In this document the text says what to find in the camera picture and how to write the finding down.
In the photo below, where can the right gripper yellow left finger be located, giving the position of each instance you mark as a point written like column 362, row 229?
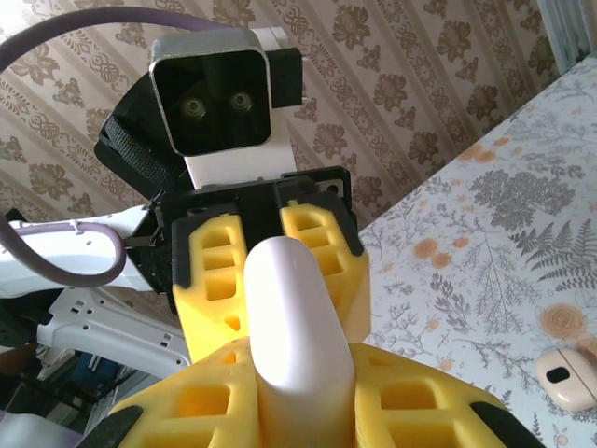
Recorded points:
column 196, row 406

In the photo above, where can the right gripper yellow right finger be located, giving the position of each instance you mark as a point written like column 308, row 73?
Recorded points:
column 420, row 406

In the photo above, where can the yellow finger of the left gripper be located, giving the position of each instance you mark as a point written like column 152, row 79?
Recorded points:
column 354, row 289
column 193, row 303

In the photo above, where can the white earbud charging case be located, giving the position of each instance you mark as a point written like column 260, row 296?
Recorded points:
column 298, row 326

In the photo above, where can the beige earbud charging case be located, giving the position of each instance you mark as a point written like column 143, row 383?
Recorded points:
column 573, row 387

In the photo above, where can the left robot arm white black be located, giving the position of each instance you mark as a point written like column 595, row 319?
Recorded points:
column 60, row 254

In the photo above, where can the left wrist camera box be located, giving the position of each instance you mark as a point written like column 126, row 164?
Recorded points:
column 210, row 93

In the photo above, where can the aluminium frame post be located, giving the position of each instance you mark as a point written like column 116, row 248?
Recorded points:
column 566, row 32

